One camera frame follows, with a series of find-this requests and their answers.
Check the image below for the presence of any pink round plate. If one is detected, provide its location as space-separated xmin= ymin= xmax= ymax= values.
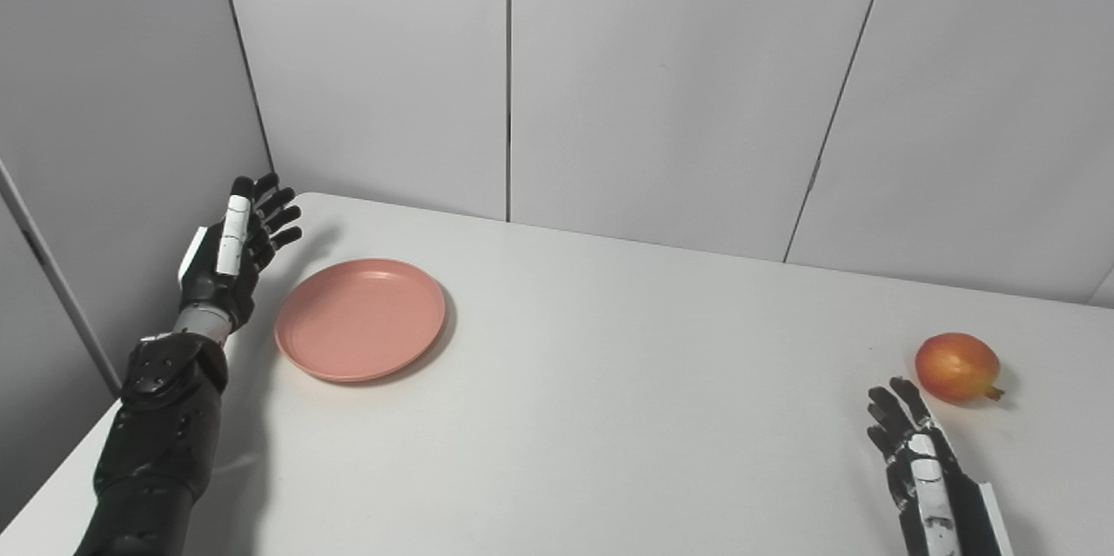
xmin=274 ymin=258 xmax=447 ymax=384

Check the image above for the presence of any red orange pomegranate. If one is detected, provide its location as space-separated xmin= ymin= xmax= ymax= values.
xmin=915 ymin=332 xmax=1006 ymax=405

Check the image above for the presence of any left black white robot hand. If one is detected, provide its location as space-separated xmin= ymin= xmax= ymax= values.
xmin=178 ymin=172 xmax=304 ymax=332

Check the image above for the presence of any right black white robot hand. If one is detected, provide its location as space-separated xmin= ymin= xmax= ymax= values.
xmin=866 ymin=377 xmax=1016 ymax=556

